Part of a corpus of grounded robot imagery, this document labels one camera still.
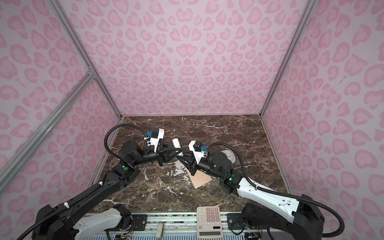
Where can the peach pink envelope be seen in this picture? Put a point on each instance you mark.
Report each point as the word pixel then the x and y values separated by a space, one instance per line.
pixel 199 179

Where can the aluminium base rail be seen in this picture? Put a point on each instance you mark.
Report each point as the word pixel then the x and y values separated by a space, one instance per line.
pixel 177 226

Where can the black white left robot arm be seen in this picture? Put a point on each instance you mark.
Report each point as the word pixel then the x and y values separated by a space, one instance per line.
pixel 67 221

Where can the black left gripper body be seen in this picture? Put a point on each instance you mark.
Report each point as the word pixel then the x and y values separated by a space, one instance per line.
pixel 161 159

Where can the small white alarm clock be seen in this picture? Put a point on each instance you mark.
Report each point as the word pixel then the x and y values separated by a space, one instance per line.
pixel 230 155

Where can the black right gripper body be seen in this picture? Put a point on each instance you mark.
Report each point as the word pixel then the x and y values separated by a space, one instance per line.
pixel 196 166

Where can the white glue stick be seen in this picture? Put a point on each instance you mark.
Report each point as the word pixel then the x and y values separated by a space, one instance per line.
pixel 177 144

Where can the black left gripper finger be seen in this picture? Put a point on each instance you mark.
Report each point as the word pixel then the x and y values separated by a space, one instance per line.
pixel 170 156
pixel 172 150

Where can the diagonal aluminium frame bar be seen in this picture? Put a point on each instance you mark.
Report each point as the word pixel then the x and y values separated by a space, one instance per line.
pixel 19 160

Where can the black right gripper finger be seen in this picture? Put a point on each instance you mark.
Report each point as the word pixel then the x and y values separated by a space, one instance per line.
pixel 188 162
pixel 188 156

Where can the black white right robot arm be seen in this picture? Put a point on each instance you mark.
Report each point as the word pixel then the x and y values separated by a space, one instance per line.
pixel 298 216

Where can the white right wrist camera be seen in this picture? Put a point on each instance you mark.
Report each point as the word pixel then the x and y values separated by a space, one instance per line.
pixel 198 150

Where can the pink white calculator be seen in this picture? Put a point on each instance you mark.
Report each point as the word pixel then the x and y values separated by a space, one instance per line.
pixel 209 224

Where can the white clip on rail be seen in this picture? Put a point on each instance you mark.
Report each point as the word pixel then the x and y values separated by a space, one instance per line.
pixel 160 231

